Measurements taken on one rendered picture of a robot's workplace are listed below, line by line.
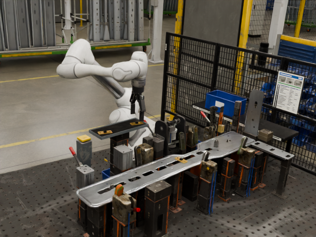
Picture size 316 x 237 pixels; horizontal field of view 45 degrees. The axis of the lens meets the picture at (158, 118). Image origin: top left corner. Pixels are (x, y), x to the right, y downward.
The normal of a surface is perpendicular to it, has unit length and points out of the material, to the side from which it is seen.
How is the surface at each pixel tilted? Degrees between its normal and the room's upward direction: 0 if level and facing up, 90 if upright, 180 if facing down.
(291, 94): 90
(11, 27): 86
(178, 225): 0
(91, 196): 0
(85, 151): 90
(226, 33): 91
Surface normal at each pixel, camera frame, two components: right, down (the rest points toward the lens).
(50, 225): 0.06, -0.93
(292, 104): -0.74, 0.21
